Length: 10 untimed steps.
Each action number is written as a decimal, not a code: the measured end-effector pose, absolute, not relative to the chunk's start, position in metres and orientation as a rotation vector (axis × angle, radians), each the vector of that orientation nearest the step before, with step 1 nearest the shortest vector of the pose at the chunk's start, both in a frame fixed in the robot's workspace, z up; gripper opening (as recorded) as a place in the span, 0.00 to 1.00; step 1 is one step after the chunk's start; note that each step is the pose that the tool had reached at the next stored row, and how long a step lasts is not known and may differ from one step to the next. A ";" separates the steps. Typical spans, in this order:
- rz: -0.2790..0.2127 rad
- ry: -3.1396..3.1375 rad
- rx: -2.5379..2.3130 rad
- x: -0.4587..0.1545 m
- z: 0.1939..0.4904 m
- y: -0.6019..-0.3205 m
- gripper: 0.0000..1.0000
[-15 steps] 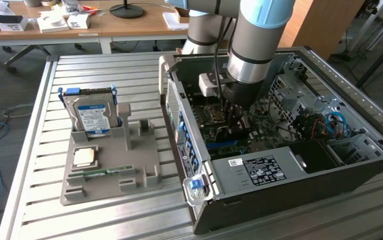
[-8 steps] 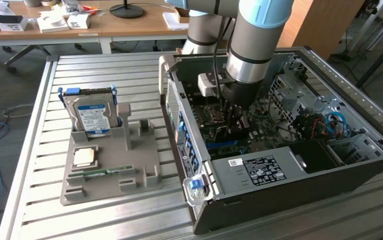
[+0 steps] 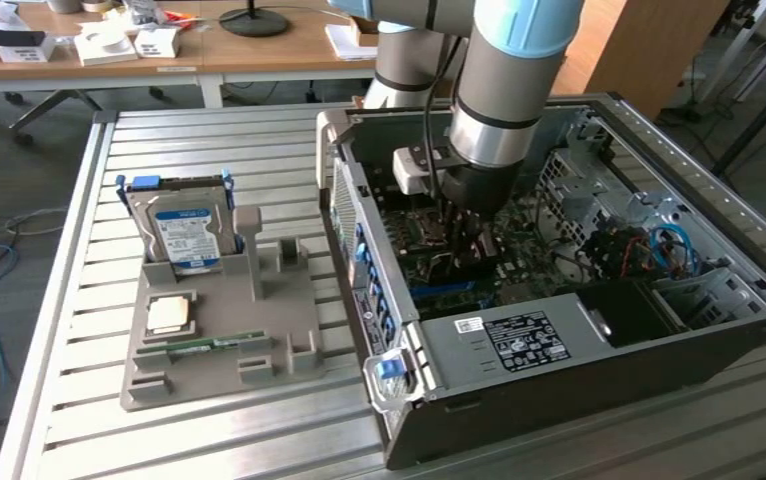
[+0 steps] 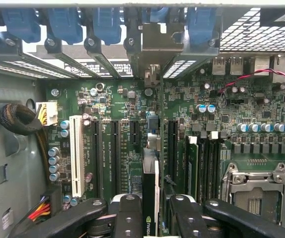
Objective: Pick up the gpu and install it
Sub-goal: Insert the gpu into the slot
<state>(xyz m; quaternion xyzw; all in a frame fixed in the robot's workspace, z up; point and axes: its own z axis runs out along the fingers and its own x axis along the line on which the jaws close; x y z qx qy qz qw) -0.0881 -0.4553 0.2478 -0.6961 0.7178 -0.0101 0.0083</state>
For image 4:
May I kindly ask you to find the black RAM slot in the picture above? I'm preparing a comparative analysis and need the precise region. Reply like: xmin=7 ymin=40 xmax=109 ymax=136
xmin=209 ymin=131 xmax=220 ymax=201
xmin=198 ymin=133 xmax=209 ymax=201

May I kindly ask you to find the long black expansion slot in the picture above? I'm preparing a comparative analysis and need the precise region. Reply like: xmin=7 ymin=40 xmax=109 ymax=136
xmin=110 ymin=120 xmax=121 ymax=196
xmin=167 ymin=120 xmax=179 ymax=179
xmin=91 ymin=120 xmax=101 ymax=199

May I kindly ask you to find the metal CPU socket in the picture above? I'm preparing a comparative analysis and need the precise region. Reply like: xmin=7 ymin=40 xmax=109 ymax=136
xmin=221 ymin=162 xmax=285 ymax=230

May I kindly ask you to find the white expansion slot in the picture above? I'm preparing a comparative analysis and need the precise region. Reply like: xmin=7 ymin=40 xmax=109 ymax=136
xmin=69 ymin=115 xmax=84 ymax=198

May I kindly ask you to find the short black expansion slot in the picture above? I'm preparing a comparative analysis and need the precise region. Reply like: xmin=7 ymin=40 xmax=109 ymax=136
xmin=129 ymin=120 xmax=141 ymax=146

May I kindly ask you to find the blue expansion slot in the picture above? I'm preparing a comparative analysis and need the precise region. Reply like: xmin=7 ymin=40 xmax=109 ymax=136
xmin=146 ymin=111 xmax=159 ymax=136

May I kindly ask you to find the green motherboard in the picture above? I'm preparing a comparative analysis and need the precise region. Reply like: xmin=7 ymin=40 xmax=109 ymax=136
xmin=42 ymin=56 xmax=285 ymax=238

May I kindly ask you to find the open black PC case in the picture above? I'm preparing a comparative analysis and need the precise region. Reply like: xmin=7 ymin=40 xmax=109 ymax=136
xmin=0 ymin=0 xmax=285 ymax=238

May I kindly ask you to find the white power connector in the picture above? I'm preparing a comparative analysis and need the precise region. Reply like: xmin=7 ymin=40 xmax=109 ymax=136
xmin=35 ymin=101 xmax=59 ymax=127

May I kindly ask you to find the metal slot cover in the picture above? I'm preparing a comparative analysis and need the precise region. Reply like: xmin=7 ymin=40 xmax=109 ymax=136
xmin=44 ymin=37 xmax=102 ymax=79
xmin=124 ymin=37 xmax=144 ymax=80
xmin=0 ymin=33 xmax=76 ymax=79
xmin=84 ymin=37 xmax=123 ymax=79

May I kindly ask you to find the blue slot latch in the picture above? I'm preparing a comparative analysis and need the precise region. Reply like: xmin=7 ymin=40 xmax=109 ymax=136
xmin=47 ymin=7 xmax=84 ymax=46
xmin=92 ymin=7 xmax=123 ymax=47
xmin=149 ymin=6 xmax=170 ymax=23
xmin=0 ymin=7 xmax=42 ymax=44
xmin=188 ymin=7 xmax=219 ymax=48

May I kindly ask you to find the red yellow wire bundle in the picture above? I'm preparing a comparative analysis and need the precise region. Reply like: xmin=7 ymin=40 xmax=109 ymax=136
xmin=27 ymin=189 xmax=63 ymax=223

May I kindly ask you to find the black sleeved power cable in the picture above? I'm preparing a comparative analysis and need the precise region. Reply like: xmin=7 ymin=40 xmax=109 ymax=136
xmin=0 ymin=103 xmax=50 ymax=184

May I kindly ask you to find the red black twisted wire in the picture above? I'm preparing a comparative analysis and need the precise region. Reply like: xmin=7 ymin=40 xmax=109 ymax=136
xmin=216 ymin=68 xmax=285 ymax=96

